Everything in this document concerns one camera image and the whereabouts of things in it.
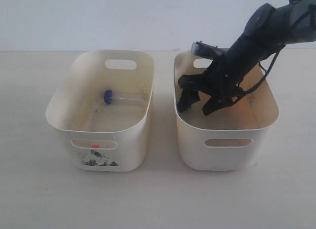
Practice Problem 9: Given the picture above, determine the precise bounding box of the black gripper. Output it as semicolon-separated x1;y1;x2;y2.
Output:
176;35;266;116

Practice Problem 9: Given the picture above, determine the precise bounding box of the white plastic bin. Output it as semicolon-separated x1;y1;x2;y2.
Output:
45;50;155;172
173;50;280;172

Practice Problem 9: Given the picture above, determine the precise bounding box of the blue-capped clear tube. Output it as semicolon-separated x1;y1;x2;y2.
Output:
104;90;147;105

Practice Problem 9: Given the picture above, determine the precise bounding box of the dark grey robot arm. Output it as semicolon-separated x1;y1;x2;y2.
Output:
176;0;316;115

